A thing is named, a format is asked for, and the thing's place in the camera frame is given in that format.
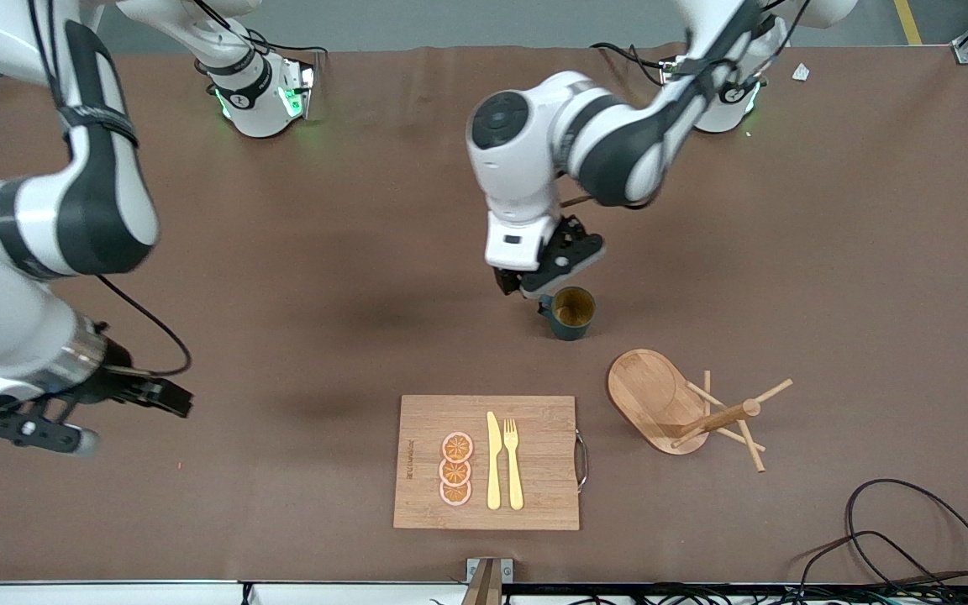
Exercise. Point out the yellow plastic fork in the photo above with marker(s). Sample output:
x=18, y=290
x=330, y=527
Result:
x=515, y=479

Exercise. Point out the yellow plastic knife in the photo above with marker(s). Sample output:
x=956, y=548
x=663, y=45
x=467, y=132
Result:
x=493, y=470

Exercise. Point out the wooden mug rack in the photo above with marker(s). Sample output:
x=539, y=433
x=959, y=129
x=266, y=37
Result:
x=648, y=391

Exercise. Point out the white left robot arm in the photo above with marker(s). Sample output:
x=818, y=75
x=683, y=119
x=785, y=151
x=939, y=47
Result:
x=526, y=176

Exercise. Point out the orange slice toy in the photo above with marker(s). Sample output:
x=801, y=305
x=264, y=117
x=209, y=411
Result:
x=457, y=447
x=455, y=494
x=455, y=473

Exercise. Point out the teal cup with yellow inside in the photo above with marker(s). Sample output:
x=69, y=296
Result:
x=572, y=329

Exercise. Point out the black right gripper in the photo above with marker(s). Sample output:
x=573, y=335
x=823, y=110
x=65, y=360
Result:
x=111, y=384

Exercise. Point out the metal table edge bracket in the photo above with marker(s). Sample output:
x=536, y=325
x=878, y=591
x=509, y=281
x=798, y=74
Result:
x=488, y=580

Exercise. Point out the brown table cover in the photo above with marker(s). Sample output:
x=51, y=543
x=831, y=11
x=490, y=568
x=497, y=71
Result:
x=324, y=252

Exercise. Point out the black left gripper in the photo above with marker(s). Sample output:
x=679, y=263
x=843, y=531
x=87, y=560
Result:
x=507, y=281

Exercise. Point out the small white paper scrap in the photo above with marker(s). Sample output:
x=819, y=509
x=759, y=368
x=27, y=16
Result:
x=801, y=72

